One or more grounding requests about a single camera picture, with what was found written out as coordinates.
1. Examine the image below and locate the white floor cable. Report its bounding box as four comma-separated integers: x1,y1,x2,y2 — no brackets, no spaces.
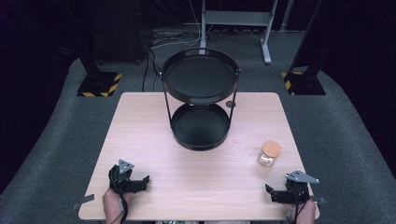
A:
150,0,216,50

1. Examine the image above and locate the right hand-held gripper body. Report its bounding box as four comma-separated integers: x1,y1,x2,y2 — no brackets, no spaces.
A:
284,169,320,205

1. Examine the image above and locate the grey metal stand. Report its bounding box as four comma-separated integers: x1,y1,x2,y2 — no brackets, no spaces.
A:
199,0,296,65

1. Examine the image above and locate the black stand with striped base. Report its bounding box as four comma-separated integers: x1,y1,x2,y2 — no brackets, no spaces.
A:
281,0,327,96
64,0,123,98

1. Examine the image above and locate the glass jar with cork lid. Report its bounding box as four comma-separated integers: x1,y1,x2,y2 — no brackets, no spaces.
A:
257,140,283,168

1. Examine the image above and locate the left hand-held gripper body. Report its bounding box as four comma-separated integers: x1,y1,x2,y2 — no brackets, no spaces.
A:
107,159,135,196

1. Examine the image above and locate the person's right hand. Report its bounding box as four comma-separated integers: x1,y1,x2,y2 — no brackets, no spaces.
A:
284,198,318,224

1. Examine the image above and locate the black floor cable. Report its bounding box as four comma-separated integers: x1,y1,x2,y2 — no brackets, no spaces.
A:
141,46,163,93

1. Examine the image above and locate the dark equipment cabinet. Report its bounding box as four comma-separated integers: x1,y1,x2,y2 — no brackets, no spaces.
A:
88,0,153,65

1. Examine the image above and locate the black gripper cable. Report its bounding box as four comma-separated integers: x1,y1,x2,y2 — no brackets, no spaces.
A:
290,186,308,224
108,174,129,224

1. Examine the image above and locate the black two-tier round rack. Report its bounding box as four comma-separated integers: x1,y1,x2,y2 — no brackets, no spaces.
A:
159,48,242,153

